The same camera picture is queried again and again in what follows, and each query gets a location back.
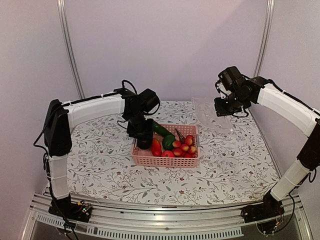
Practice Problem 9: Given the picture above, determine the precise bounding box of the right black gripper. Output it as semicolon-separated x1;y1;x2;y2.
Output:
215;90;249;116

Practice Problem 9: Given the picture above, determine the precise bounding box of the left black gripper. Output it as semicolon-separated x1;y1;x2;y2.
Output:
127;111;154;139

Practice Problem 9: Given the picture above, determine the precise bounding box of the dark purple eggplant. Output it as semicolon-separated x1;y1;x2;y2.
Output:
136;138;153;150

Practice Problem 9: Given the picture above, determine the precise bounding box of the clear zip top bag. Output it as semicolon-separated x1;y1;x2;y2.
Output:
191;97;234;133

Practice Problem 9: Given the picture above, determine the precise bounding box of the red lychee bunch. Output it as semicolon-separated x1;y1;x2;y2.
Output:
172;128;199;159

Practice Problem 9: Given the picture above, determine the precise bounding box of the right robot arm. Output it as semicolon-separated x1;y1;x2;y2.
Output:
214;74;320;222

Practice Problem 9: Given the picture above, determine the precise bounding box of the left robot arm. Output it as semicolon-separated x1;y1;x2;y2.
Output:
43;87;160;217

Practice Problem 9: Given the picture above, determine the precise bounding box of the green cucumber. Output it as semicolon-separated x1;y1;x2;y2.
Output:
153;121;173;137

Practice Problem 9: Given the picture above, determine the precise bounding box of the orange red pepper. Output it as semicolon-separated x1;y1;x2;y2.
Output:
151;138;162;157

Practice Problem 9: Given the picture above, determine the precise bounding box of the green avocado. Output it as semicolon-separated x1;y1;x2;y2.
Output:
162;134;176;151

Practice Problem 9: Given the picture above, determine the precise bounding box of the red tomato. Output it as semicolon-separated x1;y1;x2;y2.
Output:
161;150;176;158

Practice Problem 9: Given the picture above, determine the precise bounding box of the pink plastic basket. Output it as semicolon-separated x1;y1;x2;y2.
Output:
131;124;201;168

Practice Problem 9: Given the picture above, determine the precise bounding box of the floral tablecloth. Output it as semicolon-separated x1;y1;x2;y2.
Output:
67;101;279;206

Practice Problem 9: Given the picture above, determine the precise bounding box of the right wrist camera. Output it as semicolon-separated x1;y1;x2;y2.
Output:
218;66;245;92

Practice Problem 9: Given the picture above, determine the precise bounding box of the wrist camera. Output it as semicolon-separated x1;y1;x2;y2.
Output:
218;66;245;92
138;88;160;113

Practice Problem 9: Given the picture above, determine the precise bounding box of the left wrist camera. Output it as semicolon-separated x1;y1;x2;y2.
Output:
138;88;160;113

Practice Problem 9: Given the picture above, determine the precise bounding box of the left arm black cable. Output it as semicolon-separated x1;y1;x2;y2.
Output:
121;79;138;95

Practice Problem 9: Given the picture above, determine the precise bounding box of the right aluminium frame post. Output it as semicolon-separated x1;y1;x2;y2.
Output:
253;0;275;76

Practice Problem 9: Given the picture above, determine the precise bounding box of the aluminium frame post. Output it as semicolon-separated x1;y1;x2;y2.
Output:
253;0;275;76
56;0;85;100

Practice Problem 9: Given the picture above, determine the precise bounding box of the aluminium front rail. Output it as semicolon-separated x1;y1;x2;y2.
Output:
19;192;315;240

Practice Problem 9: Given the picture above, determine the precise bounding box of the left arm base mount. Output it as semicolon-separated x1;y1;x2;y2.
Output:
48;199;93;223

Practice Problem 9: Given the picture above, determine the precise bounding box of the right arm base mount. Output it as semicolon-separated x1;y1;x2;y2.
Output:
240;203;285;223

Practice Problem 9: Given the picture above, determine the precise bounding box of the left aluminium frame post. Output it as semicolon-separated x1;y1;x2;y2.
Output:
56;0;85;100

